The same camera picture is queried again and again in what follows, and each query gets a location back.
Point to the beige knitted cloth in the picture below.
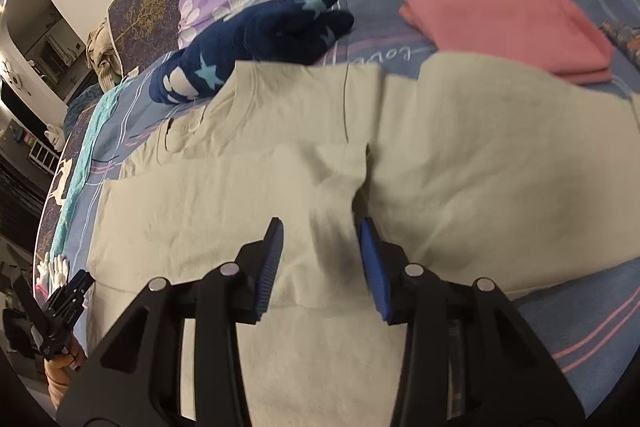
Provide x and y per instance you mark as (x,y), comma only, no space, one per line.
(102,57)

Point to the navy star-print garment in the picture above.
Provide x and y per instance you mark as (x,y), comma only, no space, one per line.
(260,38)

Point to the blue striped bed sheet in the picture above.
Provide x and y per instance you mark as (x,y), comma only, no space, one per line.
(380,9)

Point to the teal cloth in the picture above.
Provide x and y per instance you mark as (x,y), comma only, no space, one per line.
(95,127)

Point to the dark tree-print pillow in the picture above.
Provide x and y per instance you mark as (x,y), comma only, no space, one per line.
(145,17)

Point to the dark deer-print blanket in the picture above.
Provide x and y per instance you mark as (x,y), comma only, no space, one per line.
(54,202)

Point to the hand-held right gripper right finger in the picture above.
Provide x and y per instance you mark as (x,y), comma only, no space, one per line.
(374,278)

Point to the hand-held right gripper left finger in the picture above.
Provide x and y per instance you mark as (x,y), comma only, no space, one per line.
(267,278)

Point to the pink folded cloth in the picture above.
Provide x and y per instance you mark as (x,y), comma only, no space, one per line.
(500,24)

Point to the beige t-shirt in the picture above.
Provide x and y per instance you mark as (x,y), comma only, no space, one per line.
(450,157)

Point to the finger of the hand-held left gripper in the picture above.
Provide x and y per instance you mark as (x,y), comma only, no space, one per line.
(72,292)

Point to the person's left hand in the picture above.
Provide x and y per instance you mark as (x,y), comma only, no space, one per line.
(61,367)

